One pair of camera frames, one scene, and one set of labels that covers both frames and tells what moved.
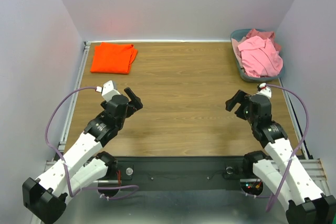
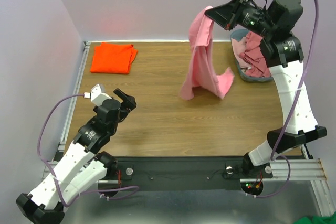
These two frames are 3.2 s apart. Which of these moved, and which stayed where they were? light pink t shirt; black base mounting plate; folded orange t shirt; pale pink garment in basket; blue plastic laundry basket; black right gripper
Moved: light pink t shirt; black right gripper
Stayed: blue plastic laundry basket; black base mounting plate; folded orange t shirt; pale pink garment in basket
